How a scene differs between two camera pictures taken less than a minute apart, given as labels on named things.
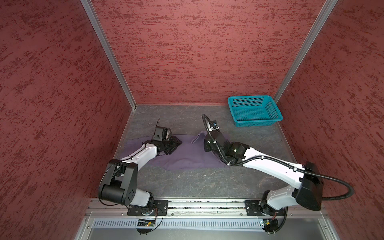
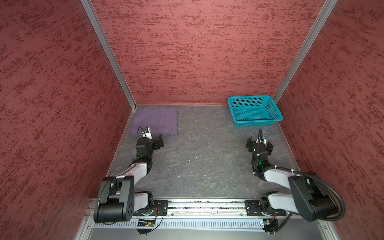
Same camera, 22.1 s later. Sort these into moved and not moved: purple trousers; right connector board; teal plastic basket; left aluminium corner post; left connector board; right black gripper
Moved: purple trousers; right black gripper
Not moved: right connector board; teal plastic basket; left aluminium corner post; left connector board
